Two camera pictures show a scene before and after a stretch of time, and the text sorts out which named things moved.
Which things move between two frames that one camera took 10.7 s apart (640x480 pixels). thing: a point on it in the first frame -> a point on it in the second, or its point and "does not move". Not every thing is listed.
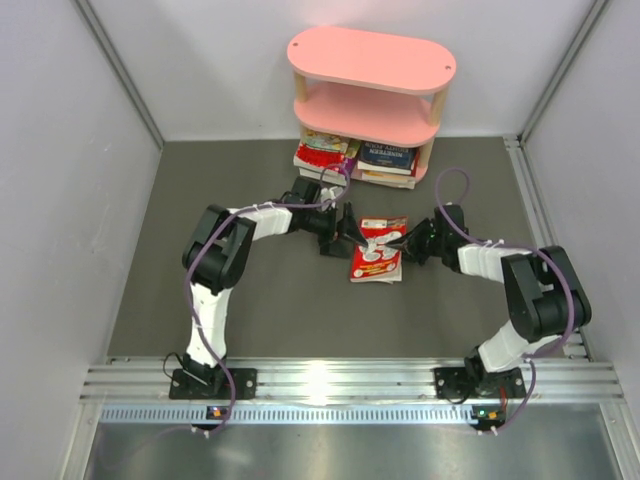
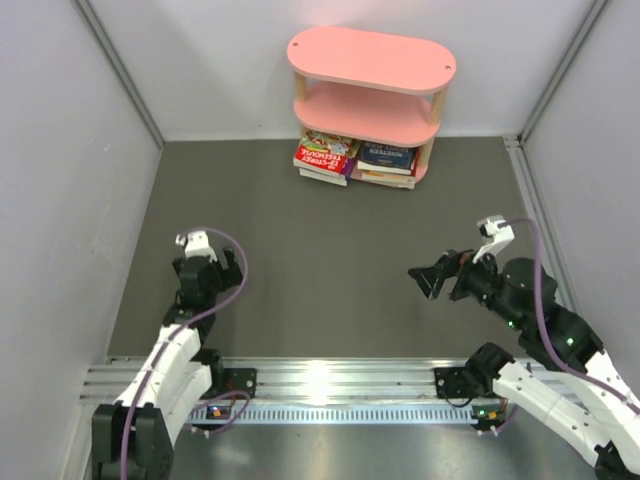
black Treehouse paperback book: (390, 177) does not move
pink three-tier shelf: (371, 86) does not move
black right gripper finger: (418, 237) -> (430, 278)
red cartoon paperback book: (377, 261) -> (322, 152)
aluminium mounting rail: (558, 379) does not move
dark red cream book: (402, 181) does not move
